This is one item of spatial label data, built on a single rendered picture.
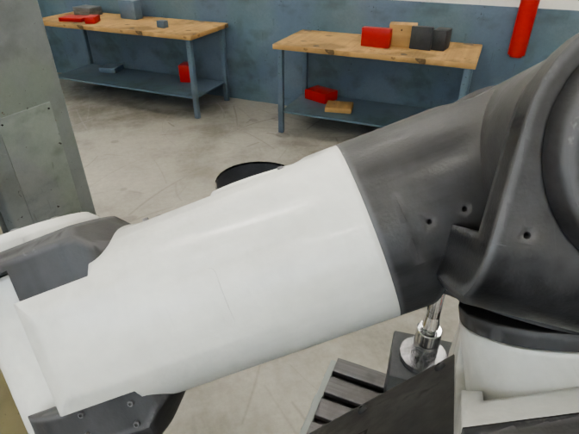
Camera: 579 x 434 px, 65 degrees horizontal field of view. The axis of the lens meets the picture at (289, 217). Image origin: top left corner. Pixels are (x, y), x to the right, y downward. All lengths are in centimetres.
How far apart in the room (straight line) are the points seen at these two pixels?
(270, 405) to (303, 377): 21
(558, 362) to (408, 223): 9
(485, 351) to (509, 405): 3
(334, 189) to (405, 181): 3
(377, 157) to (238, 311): 9
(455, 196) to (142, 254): 14
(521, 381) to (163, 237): 17
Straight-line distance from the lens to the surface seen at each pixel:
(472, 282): 16
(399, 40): 449
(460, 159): 20
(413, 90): 508
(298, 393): 226
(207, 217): 21
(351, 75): 519
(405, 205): 19
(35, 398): 29
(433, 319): 88
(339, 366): 117
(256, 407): 222
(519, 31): 475
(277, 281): 19
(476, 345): 24
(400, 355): 95
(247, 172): 276
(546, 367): 23
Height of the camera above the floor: 183
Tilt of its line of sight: 33 degrees down
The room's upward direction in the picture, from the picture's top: straight up
